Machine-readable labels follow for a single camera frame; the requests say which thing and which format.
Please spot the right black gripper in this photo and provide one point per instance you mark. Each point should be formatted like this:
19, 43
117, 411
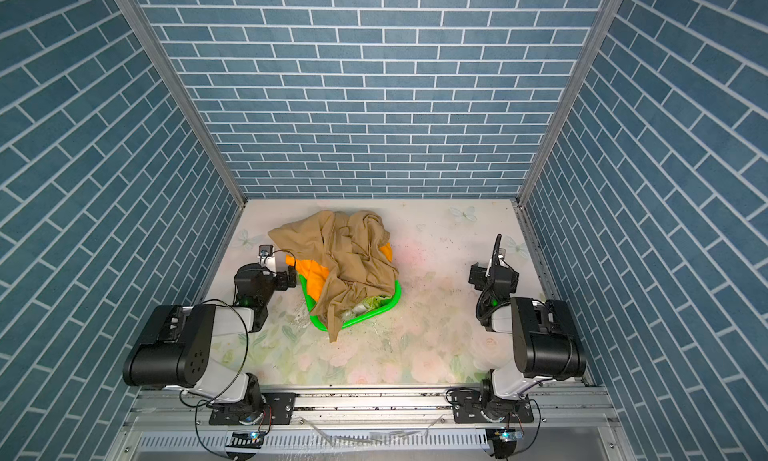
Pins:
496, 279

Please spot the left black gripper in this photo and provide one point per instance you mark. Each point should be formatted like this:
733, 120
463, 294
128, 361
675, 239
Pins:
289, 275

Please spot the green perforated plastic basket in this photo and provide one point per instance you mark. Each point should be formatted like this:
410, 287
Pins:
319, 324

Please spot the tan drawstring shorts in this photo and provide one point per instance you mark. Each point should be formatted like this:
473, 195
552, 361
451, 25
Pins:
348, 245

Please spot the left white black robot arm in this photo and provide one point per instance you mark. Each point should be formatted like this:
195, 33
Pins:
174, 347

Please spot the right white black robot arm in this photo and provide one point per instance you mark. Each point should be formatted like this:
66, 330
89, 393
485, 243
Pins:
544, 336

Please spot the orange shorts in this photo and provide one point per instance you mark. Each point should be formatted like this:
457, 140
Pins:
312, 270

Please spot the light green garment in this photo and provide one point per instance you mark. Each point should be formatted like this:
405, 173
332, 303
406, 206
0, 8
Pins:
365, 306

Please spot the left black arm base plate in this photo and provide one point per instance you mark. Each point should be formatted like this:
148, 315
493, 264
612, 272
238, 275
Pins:
272, 408

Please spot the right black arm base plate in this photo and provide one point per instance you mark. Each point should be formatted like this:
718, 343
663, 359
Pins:
471, 406

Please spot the right aluminium corner post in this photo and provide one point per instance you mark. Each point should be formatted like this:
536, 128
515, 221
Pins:
605, 16

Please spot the aluminium corner post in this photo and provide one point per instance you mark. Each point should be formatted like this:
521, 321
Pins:
605, 16
151, 44

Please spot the aluminium front rail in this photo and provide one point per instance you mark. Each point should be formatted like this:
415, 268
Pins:
399, 407

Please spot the left aluminium corner post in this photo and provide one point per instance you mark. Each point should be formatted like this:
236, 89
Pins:
151, 44

